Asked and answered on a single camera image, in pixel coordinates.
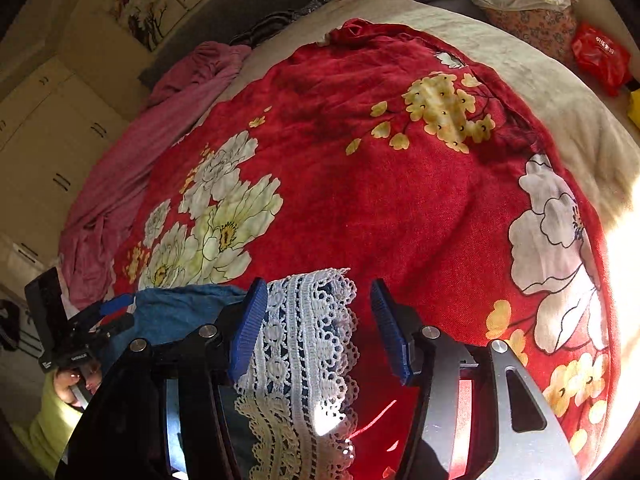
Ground blue denim pants lace trim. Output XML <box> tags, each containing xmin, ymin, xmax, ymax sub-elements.
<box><xmin>100</xmin><ymin>269</ymin><xmax>359</xmax><ymax>479</ymax></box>

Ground left hand painted nails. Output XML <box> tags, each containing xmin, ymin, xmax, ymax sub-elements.
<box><xmin>53</xmin><ymin>362</ymin><xmax>102</xmax><ymax>408</ymax></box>

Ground lime green left sleeve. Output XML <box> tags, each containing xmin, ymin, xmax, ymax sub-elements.
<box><xmin>27</xmin><ymin>370</ymin><xmax>81</xmax><ymax>478</ymax></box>

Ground red floral blanket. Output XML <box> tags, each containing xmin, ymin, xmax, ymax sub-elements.
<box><xmin>114</xmin><ymin>20</ymin><xmax>615</xmax><ymax>479</ymax></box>

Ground pink bed sheet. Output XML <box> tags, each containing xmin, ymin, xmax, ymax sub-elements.
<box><xmin>58</xmin><ymin>41</ymin><xmax>252</xmax><ymax>310</ymax></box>

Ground beige mattress cover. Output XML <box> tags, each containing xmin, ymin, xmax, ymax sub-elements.
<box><xmin>219</xmin><ymin>0</ymin><xmax>639</xmax><ymax>479</ymax></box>

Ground dark grey headboard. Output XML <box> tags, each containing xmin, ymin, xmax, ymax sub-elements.
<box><xmin>138</xmin><ymin>0</ymin><xmax>311</xmax><ymax>89</ymax></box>

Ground red plastic bag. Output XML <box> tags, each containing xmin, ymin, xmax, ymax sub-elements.
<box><xmin>570</xmin><ymin>22</ymin><xmax>632</xmax><ymax>96</ymax></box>

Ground cream wardrobe with handles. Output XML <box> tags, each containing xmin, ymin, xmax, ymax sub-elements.
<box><xmin>1</xmin><ymin>58</ymin><xmax>128</xmax><ymax>296</ymax></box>

